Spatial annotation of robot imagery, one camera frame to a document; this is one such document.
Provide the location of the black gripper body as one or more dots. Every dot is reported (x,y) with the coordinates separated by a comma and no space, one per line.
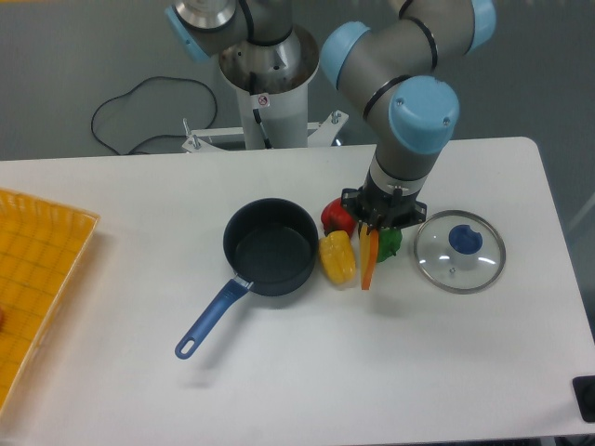
(374,206)

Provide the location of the orange toy bread slice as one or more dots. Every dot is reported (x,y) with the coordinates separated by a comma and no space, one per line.
(368,258)

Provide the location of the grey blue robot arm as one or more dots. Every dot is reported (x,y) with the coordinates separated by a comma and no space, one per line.
(387,76)

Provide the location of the green toy bell pepper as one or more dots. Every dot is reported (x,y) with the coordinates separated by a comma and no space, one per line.
(389,243)

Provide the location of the red toy bell pepper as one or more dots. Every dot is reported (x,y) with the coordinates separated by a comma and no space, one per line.
(334,218)

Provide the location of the yellow toy bell pepper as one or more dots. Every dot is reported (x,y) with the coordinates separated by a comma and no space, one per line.
(337,257)

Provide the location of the glass lid with blue knob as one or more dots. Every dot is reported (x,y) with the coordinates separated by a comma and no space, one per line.
(459,252)

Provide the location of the black device at table edge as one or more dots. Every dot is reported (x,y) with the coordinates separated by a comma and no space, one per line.
(584,388)

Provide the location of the yellow plastic basket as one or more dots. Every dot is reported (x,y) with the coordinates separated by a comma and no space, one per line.
(41,244)

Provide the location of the dark saucepan with blue handle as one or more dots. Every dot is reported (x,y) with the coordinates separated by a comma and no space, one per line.
(271,245)

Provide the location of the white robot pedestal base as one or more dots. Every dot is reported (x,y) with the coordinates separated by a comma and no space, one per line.
(271,84)

